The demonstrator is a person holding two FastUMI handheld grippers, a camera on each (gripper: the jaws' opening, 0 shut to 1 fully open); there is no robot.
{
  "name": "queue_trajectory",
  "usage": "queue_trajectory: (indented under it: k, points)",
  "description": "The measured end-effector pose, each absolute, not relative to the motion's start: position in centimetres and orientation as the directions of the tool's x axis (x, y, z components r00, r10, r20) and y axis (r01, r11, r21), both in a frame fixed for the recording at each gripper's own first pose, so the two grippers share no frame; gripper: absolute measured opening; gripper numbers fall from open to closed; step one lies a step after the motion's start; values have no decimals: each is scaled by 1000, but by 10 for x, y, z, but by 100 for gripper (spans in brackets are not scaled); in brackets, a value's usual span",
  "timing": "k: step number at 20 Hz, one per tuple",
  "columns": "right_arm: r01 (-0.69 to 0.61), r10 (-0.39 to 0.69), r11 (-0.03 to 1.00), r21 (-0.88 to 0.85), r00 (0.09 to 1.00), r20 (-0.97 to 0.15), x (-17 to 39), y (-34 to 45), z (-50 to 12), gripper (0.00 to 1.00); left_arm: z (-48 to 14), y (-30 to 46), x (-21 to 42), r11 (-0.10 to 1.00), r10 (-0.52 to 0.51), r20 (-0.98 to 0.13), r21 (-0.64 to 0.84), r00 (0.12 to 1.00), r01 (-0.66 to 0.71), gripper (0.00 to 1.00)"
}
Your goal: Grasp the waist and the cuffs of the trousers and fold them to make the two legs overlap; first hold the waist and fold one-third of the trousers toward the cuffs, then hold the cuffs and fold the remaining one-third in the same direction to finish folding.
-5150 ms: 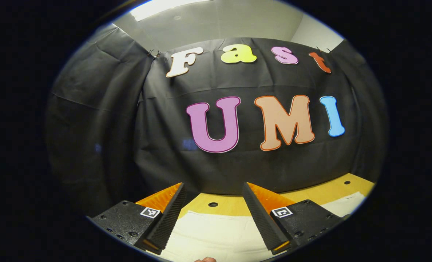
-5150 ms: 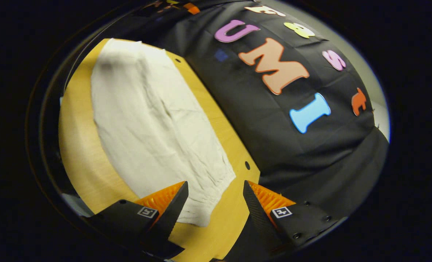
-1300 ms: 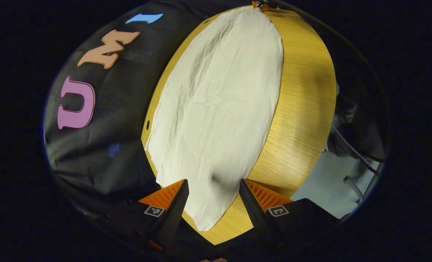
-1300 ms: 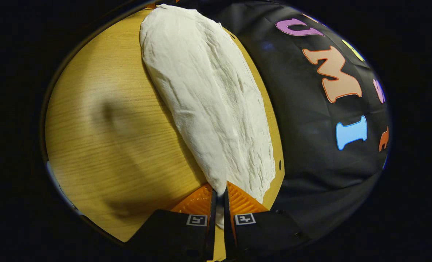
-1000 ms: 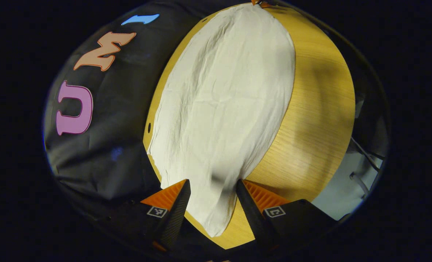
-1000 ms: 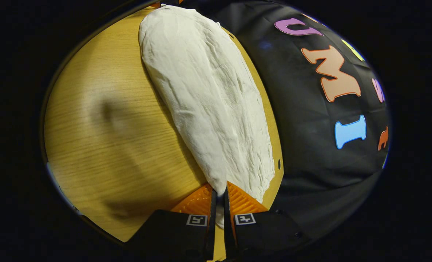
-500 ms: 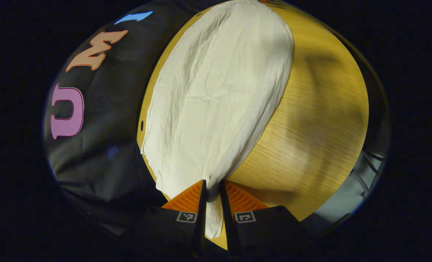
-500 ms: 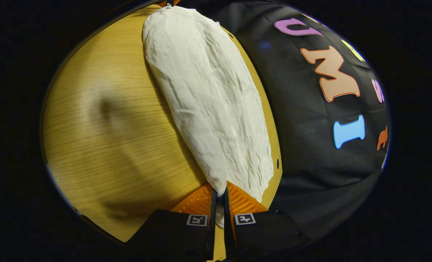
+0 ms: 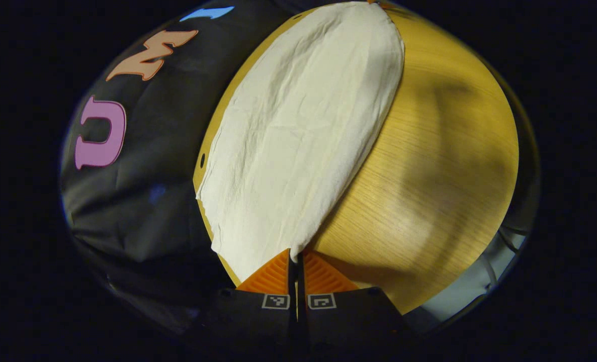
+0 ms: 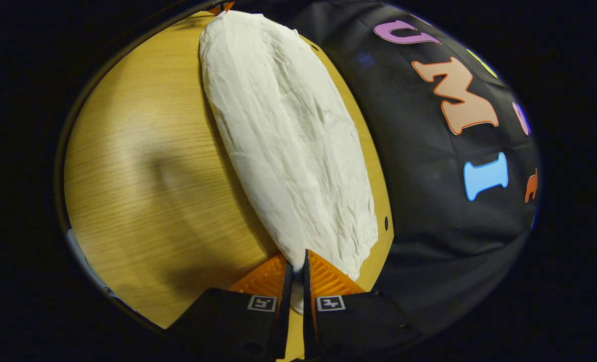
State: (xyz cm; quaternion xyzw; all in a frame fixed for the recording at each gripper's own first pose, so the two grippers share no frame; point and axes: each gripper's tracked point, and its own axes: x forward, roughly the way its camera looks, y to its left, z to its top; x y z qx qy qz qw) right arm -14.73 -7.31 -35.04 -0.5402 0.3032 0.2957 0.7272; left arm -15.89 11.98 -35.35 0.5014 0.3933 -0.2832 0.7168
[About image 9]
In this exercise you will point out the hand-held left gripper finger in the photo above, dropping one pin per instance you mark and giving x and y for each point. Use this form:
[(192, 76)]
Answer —
[(293, 322), (302, 322)]

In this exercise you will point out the white jeans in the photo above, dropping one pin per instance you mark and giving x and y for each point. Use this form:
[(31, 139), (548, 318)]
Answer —
[(298, 141)]

